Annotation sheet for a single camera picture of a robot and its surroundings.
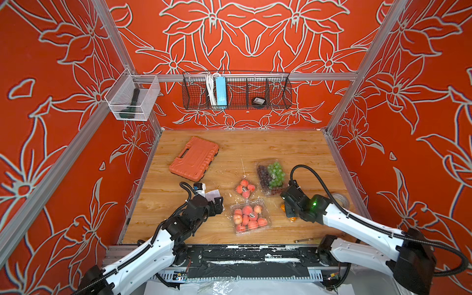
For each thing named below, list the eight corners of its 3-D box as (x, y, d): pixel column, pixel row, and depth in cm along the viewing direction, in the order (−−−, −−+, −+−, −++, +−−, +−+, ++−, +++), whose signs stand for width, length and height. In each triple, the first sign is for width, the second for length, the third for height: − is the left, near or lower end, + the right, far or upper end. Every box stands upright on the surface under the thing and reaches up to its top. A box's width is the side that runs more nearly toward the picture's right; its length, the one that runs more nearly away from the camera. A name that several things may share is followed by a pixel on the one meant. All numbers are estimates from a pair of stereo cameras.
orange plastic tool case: (170, 173, 101) (167, 168, 97) (193, 141, 116) (192, 136, 112) (200, 184, 96) (198, 179, 92) (220, 150, 111) (219, 144, 107)
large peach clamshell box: (236, 237, 79) (236, 233, 75) (230, 210, 87) (230, 205, 83) (271, 227, 82) (272, 223, 77) (261, 202, 89) (263, 197, 85)
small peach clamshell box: (233, 190, 94) (233, 186, 91) (243, 179, 98) (244, 176, 95) (246, 201, 90) (247, 198, 87) (257, 189, 94) (257, 186, 91)
